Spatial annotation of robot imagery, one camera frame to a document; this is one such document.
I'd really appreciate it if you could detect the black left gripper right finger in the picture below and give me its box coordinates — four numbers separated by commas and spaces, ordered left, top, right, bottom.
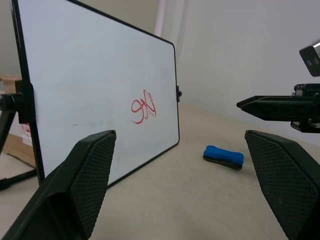
244, 129, 320, 240

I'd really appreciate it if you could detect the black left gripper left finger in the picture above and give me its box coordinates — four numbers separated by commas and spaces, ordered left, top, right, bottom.
0, 129, 117, 240

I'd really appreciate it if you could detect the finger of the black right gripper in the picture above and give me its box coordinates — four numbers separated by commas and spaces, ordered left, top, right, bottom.
236, 94, 320, 124

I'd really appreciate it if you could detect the blue whiteboard eraser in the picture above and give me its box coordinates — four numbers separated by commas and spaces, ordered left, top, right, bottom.
202, 144, 245, 171

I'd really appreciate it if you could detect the brown cardboard box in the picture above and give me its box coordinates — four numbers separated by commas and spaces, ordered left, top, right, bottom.
0, 132, 37, 169

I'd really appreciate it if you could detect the white box with red print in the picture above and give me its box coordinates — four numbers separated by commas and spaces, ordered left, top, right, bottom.
18, 121, 34, 145

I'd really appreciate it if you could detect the black whiteboard stand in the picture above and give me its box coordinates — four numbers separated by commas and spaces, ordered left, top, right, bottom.
0, 79, 41, 192

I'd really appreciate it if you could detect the light wooden block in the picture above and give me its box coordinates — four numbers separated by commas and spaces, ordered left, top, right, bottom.
0, 73, 24, 95

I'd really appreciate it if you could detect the whiteboard with black frame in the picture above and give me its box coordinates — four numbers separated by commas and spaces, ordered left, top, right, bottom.
11, 0, 181, 187

